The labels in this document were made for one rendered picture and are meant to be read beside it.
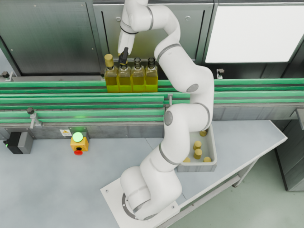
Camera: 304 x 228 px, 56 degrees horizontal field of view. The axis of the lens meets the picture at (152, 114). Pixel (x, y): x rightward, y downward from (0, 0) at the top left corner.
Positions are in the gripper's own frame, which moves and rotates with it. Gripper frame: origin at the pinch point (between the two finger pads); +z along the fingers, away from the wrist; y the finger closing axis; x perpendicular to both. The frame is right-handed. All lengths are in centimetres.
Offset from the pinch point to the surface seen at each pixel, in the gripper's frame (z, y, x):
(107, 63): 4.4, 1.6, -5.4
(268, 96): 5, 3, 70
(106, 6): -12.4, -11.9, -9.3
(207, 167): 26, 33, 45
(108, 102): 24.5, 6.4, -2.1
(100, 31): 0.3, -11.8, -10.2
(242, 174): 71, 14, 92
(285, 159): 68, 1, 126
